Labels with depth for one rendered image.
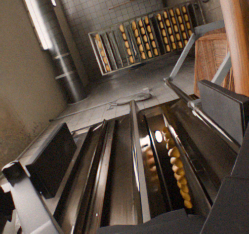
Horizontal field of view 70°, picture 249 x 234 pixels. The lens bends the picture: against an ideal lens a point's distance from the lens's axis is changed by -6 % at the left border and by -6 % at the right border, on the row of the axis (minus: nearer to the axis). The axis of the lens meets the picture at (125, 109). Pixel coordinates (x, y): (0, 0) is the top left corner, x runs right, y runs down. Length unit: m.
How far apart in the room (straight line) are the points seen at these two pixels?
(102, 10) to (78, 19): 0.66
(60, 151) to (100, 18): 5.14
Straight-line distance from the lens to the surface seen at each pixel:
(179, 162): 1.44
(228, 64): 0.65
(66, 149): 0.18
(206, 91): 0.17
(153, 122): 1.84
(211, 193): 0.84
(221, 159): 1.01
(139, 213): 0.64
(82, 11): 5.38
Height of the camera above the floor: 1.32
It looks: 6 degrees up
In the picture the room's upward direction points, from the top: 107 degrees counter-clockwise
